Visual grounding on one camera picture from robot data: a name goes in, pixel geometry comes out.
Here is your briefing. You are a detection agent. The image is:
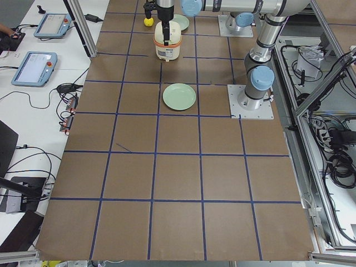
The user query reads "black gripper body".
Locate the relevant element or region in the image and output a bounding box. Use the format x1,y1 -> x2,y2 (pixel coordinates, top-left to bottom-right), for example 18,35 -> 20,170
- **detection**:
143,0 -> 156,18
156,0 -> 174,23

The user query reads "white orange rice cooker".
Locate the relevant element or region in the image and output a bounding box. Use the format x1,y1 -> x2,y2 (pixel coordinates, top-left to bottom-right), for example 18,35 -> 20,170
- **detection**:
154,21 -> 182,62

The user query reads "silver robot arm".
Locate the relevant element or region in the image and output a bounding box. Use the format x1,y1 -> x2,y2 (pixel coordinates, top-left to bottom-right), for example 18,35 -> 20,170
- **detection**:
180,1 -> 310,111
143,1 -> 254,33

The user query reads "person hand at edge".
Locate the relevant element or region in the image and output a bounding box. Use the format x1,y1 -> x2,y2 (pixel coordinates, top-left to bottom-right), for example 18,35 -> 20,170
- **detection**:
0,23 -> 15,37

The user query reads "yellow lemon toy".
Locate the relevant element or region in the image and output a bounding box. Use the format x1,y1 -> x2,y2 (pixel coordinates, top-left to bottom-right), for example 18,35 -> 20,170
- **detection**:
144,17 -> 154,27

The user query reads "green plate far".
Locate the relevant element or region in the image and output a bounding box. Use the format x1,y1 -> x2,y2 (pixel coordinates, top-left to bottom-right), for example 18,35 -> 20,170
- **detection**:
173,14 -> 190,31

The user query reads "green plate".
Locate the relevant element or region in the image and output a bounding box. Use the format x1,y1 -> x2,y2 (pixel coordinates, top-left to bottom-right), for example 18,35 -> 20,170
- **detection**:
173,14 -> 190,31
162,83 -> 196,111

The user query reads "black power adapter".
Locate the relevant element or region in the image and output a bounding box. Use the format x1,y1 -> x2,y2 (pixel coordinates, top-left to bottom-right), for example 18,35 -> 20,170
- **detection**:
85,14 -> 103,23

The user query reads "green plate near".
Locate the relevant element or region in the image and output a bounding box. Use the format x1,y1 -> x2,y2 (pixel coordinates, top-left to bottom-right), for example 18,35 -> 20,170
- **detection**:
162,83 -> 196,111

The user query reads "upper teach pendant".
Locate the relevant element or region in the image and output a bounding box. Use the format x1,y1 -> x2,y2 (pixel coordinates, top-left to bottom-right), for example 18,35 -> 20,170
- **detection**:
33,13 -> 72,38

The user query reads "teach pendant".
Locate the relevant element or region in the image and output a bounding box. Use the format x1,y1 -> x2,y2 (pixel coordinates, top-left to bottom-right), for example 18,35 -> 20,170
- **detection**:
11,51 -> 58,87
33,13 -> 72,38

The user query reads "lower teach pendant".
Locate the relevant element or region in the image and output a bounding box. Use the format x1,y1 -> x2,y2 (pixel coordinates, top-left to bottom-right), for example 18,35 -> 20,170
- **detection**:
11,51 -> 58,87

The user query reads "white crumpled paper bag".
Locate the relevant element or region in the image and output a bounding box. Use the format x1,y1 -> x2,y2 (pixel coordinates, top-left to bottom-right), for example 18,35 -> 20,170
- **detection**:
296,45 -> 324,78

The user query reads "white power strip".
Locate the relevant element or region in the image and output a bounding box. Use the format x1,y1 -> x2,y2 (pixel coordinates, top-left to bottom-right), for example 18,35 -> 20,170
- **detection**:
313,122 -> 333,153

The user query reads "black laptop corner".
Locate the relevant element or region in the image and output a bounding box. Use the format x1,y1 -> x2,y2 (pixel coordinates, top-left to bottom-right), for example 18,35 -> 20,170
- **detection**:
0,121 -> 18,177

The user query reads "aluminium frame post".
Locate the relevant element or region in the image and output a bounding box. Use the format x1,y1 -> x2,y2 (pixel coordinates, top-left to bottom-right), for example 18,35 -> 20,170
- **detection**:
63,0 -> 97,58

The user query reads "aluminium cage frame right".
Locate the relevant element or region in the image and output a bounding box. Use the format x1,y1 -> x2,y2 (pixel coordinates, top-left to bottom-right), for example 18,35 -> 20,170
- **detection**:
294,0 -> 356,251

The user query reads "black camera stand base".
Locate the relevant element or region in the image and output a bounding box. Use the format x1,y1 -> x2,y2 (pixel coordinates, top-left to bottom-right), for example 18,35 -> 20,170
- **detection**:
1,176 -> 47,214

